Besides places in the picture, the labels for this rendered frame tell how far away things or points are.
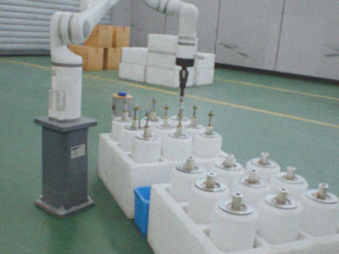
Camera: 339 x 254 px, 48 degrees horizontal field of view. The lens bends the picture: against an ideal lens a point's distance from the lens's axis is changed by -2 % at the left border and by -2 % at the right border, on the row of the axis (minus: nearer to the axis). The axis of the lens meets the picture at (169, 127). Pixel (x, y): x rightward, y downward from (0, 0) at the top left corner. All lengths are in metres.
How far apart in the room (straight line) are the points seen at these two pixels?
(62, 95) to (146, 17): 7.12
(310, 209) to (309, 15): 5.77
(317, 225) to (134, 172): 0.57
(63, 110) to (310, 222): 0.76
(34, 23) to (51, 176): 5.84
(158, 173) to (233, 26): 5.99
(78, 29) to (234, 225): 0.71
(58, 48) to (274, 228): 0.79
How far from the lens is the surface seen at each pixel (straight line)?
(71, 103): 1.22
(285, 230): 0.89
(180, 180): 1.00
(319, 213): 0.95
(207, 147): 1.35
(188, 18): 1.50
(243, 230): 0.82
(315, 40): 6.55
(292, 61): 6.66
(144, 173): 1.24
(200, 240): 0.85
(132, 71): 4.51
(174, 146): 1.30
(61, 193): 1.28
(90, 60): 5.17
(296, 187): 1.03
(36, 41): 7.04
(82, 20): 1.19
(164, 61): 4.21
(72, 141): 1.23
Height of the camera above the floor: 0.60
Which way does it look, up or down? 14 degrees down
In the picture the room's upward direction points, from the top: 5 degrees clockwise
